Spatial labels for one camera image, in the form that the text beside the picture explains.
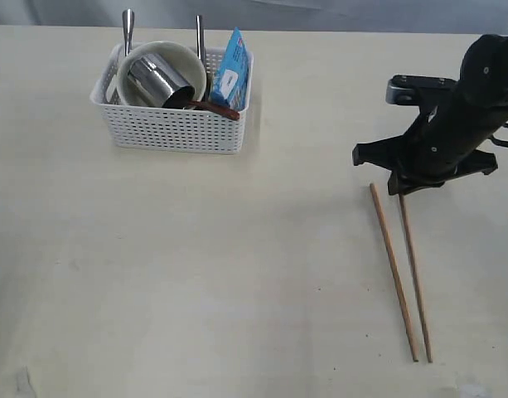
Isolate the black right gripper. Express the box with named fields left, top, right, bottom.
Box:
left=352, top=94, right=498, bottom=195

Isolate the light wooden chopstick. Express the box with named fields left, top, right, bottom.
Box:
left=369, top=182, right=418, bottom=362

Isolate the dark-tipped wooden chopstick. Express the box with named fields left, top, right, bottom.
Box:
left=399, top=194, right=433, bottom=363

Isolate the blue snack packet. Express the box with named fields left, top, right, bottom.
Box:
left=209, top=27, right=249, bottom=111

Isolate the steel cutlery handle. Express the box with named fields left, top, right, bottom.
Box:
left=196, top=14, right=206, bottom=65
left=122, top=8, right=135, bottom=56

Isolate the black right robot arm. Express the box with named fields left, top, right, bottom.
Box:
left=352, top=35, right=508, bottom=196

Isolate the dark red wooden spoon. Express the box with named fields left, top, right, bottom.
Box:
left=185, top=100, right=240, bottom=121

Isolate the cream ceramic bowl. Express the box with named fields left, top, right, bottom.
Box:
left=117, top=41, right=206, bottom=106

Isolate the shiny stainless steel cup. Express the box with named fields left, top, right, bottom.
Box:
left=128, top=53, right=195, bottom=109

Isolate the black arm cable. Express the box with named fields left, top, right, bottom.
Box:
left=487, top=122, right=508, bottom=149

